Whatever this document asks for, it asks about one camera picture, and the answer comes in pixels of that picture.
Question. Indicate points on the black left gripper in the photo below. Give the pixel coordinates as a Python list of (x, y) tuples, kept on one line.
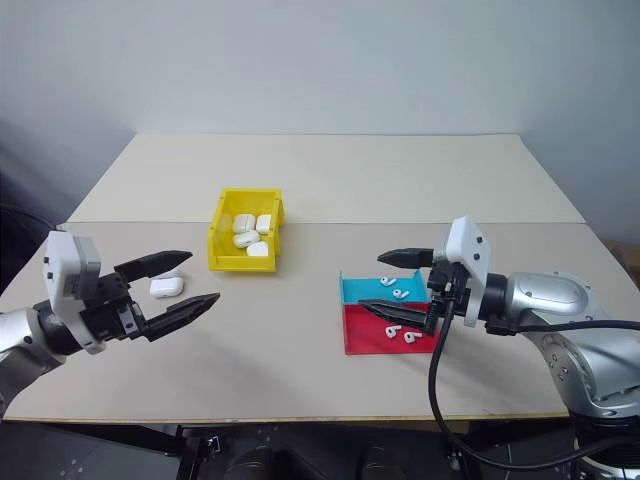
[(107, 310)]

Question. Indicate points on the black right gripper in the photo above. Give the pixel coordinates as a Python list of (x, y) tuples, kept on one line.
[(450, 285)]

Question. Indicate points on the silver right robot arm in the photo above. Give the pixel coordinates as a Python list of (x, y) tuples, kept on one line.
[(560, 305)]

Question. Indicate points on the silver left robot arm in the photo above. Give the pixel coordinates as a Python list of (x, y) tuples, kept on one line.
[(17, 325)]

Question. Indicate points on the yellow plastic bin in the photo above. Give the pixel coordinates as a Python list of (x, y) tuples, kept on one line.
[(220, 250)]

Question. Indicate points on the red and cyan tray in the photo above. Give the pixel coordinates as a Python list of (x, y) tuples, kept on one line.
[(365, 335)]

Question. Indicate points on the dark rounded shape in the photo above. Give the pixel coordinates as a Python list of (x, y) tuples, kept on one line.
[(257, 462)]

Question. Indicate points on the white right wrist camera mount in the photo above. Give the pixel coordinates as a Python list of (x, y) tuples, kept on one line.
[(467, 245)]

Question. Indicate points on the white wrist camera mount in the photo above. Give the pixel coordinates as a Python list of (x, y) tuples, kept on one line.
[(61, 252), (467, 245)]

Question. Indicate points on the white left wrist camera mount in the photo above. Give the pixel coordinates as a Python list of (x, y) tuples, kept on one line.
[(61, 252)]

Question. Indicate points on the black under-table frame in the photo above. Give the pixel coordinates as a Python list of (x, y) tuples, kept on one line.
[(100, 452)]

